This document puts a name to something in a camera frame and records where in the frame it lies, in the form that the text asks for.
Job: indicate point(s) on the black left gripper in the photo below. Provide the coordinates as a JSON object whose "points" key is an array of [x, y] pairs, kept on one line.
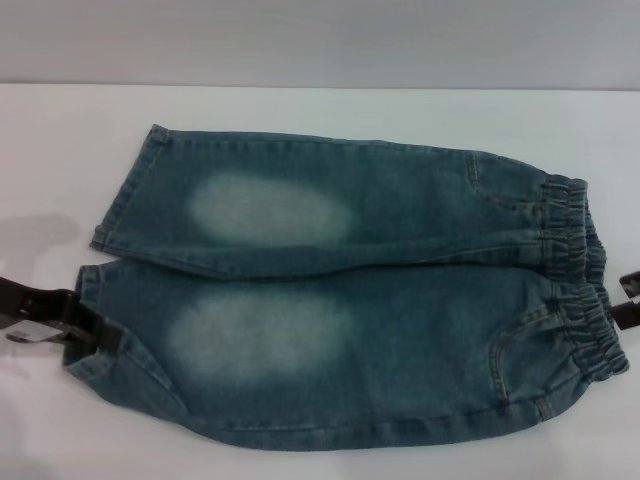
{"points": [[30, 305]]}

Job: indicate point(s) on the blue washed denim shorts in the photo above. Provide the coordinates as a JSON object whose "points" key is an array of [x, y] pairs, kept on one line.
{"points": [[360, 350]]}

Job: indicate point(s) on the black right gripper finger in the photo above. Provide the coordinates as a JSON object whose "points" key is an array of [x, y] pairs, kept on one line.
{"points": [[631, 281], [627, 315]]}

